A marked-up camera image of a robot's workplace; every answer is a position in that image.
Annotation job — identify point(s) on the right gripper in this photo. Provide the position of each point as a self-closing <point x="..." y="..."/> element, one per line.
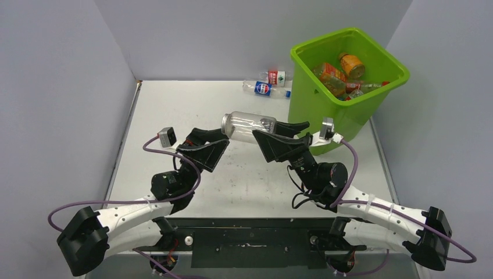
<point x="274" y="148"/>

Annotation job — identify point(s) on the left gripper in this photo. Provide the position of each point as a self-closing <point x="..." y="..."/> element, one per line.
<point x="206" y="156"/>

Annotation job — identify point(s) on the clear bottle silver cap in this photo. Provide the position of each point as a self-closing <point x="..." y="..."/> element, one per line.
<point x="238" y="126"/>

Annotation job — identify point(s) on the green plastic bin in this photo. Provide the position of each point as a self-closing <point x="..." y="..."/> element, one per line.
<point x="311" y="101"/>

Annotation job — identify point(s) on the clear bottle red cap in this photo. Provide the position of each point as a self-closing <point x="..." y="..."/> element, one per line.
<point x="355" y="89"/>

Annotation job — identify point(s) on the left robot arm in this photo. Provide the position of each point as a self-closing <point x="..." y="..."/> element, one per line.
<point x="93" y="235"/>

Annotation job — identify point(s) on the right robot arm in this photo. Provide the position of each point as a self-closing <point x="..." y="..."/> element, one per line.
<point x="424" y="235"/>

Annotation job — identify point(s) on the Pepsi bottle behind bin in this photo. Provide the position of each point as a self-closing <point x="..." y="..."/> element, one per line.
<point x="267" y="90"/>

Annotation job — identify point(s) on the red cap bottle back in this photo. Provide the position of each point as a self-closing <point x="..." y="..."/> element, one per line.
<point x="276" y="78"/>

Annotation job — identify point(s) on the crushed orange bottle front left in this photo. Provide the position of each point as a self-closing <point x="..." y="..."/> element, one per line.
<point x="332" y="78"/>

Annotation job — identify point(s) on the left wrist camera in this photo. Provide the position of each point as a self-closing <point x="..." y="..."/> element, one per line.
<point x="167" y="137"/>

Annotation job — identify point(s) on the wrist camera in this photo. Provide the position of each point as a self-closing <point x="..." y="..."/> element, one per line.
<point x="167" y="137"/>
<point x="327" y="134"/>

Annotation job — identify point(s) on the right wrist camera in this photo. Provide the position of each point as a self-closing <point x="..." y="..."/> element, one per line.
<point x="327" y="134"/>

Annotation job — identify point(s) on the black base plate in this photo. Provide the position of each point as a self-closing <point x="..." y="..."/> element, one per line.
<point x="254" y="243"/>

